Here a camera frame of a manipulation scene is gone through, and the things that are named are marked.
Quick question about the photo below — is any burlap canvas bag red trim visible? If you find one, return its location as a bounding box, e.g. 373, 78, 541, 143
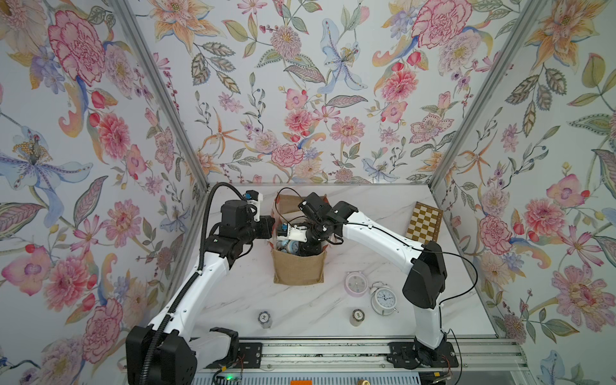
269, 193, 328, 287

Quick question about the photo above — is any pink round alarm clock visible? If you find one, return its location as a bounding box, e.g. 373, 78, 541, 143
344, 272, 370, 298

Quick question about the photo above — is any white twin-bell alarm clock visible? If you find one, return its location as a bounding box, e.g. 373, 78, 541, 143
370, 282, 398, 317

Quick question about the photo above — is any blue twin-bell clock front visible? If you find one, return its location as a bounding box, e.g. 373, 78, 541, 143
276, 240, 300, 256

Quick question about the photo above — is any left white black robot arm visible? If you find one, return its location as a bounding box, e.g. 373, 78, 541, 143
125, 190, 274, 384

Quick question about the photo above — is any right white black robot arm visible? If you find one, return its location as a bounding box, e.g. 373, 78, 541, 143
298, 193, 448, 351

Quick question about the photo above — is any small grey mini clock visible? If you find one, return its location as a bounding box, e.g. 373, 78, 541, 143
258, 311, 272, 329

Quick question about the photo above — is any small beige cylinder clock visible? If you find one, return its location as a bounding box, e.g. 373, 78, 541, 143
350, 309, 366, 327

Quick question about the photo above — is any wooden chessboard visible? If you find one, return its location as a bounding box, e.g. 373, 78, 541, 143
406, 202, 443, 244

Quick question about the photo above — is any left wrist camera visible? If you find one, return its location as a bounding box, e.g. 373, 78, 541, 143
244, 190, 264, 221

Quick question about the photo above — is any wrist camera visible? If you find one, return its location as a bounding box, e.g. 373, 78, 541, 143
276, 223, 308, 242
244, 190, 264, 221

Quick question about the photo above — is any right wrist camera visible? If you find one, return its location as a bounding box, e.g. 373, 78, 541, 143
276, 223, 308, 242

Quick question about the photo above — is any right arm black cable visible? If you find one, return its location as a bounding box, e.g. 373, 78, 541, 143
271, 186, 479, 385

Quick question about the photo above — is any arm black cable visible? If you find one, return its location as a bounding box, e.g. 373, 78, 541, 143
271, 186, 479, 385
139, 181, 246, 385

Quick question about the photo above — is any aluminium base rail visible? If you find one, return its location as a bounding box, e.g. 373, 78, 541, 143
192, 336, 536, 384

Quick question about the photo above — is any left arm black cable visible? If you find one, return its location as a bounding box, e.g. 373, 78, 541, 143
139, 181, 246, 385

